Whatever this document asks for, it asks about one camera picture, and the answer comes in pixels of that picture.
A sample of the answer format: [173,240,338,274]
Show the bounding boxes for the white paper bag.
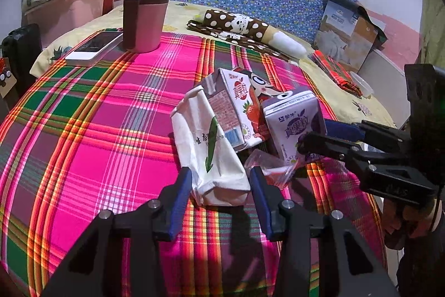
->
[170,85,251,207]

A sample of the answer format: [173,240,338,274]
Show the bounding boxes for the green cloth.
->
[419,0,445,70]

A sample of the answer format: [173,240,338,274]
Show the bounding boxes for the pink mug with brown lid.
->
[122,0,172,53]

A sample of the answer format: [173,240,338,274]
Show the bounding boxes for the pink plaid tablecloth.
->
[0,33,388,297]

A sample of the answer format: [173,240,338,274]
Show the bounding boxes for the pink storage box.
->
[23,0,113,49]

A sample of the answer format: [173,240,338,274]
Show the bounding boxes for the cardboard product box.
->
[314,0,388,71]

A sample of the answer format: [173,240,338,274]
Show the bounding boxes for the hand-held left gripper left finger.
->
[40,166,193,297]

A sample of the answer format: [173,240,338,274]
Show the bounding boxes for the brown polka dot blanket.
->
[187,9,308,63]

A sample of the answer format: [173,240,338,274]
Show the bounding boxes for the white plastic bowl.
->
[349,71,373,99]

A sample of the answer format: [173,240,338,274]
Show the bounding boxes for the clear plastic wrapper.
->
[244,148,300,189]

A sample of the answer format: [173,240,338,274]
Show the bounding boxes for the white bed footboard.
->
[360,48,412,127]

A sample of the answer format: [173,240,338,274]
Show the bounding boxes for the person's right hand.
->
[380,201,444,251]

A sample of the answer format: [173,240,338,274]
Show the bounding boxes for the white phone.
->
[65,31,124,67]

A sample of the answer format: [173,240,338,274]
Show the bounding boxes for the folded red plaid cloth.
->
[311,50,364,96]

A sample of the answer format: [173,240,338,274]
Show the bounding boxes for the purple milk carton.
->
[261,86,328,166]

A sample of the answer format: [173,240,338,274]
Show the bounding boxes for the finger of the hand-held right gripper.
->
[325,119,411,156]
[298,132,383,176]

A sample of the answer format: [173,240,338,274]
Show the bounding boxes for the yellow bed sheet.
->
[29,0,411,131]

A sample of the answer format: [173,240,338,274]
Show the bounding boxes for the strawberry milk carton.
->
[208,67,279,152]

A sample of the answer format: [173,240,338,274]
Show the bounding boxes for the black case with sticker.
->
[0,23,43,99]

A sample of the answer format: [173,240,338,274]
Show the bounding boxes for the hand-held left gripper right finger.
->
[249,166,400,297]

